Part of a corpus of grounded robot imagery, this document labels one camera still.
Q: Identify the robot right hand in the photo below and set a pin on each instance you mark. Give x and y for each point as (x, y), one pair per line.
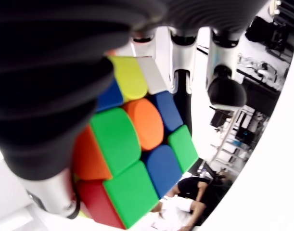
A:
(45, 84)

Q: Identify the multicoloured Rubik's cube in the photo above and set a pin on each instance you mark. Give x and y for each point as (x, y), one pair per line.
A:
(127, 149)

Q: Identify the seated person white shirt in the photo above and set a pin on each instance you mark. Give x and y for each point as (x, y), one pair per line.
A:
(172, 213)

